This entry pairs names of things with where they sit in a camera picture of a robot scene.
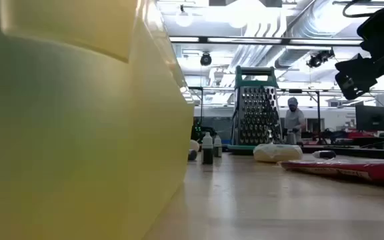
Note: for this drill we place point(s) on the red popcorn packet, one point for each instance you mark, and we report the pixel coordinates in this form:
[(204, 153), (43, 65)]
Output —
[(362, 170)]

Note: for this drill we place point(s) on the white frosted donut blue drizzle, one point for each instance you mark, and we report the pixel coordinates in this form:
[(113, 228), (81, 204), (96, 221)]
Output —
[(277, 154)]

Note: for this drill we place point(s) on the background black robot arm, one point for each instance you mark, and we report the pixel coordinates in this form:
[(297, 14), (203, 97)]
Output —
[(202, 133)]

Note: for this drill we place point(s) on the black computer monitor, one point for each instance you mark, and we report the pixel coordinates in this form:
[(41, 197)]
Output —
[(372, 118)]

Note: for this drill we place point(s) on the person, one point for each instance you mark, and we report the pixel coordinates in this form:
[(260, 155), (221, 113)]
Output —
[(293, 120)]

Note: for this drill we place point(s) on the metal box grater teal trim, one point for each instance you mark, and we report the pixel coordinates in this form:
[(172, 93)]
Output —
[(255, 116)]

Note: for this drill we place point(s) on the round black ceiling device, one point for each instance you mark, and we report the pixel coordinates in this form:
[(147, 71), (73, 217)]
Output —
[(206, 59)]

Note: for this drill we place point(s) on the overhead light bar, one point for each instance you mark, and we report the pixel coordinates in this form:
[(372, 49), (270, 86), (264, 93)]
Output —
[(204, 39)]

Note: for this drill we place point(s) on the round white pendant lamp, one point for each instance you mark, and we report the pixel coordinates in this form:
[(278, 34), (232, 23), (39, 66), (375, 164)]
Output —
[(183, 25)]

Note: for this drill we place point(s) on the black ceiling camera cluster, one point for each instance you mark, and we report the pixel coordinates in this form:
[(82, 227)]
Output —
[(318, 59)]

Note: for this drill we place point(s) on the black aluminium table frame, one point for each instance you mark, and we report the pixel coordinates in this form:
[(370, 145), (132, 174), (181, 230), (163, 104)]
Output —
[(362, 152)]

